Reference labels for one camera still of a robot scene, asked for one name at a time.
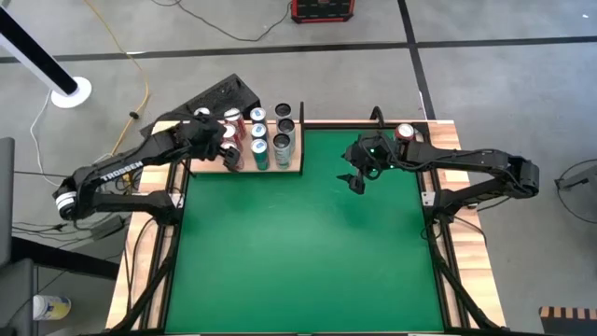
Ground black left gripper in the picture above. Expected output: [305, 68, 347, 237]
[184, 114, 240, 173]

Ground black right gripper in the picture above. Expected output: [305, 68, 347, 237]
[336, 133, 397, 196]

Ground wooden tray board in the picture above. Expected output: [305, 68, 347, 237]
[186, 101, 307, 175]

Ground black perforated box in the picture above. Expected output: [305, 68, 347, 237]
[139, 73, 265, 139]

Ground green table mat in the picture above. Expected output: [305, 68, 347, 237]
[165, 128, 444, 333]

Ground black power brick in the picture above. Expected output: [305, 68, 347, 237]
[90, 216, 126, 242]

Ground black white pole stand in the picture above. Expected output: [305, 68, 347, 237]
[0, 0, 93, 110]

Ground red black crate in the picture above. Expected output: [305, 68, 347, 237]
[290, 0, 356, 24]

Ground black desk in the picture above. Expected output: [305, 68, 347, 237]
[0, 236, 120, 336]

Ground grey cabinet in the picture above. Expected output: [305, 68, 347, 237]
[0, 137, 15, 267]

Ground grey metal stand leg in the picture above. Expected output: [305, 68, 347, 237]
[554, 165, 597, 192]

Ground white yellow canister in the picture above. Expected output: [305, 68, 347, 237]
[32, 294, 73, 322]

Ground yellow cable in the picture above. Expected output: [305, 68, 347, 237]
[83, 0, 150, 158]

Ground black aluminium table frame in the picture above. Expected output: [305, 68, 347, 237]
[111, 105, 503, 336]

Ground thin black floor cable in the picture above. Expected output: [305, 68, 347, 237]
[13, 170, 71, 179]

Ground white cable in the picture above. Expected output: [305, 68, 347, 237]
[29, 91, 116, 189]

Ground black cable loop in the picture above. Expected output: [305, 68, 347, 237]
[552, 158, 597, 240]

